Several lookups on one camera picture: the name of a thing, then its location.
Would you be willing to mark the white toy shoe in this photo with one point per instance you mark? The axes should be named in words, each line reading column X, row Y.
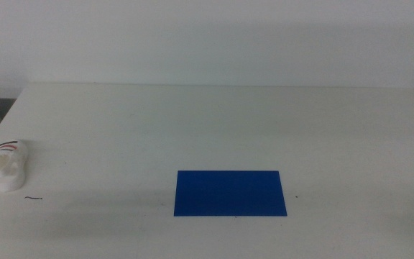
column 11, row 180

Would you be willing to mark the blue rectangular mat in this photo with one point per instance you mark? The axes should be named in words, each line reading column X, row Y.
column 230, row 194

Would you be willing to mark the thin black thread scrap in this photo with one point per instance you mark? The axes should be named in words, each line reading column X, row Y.
column 32, row 197

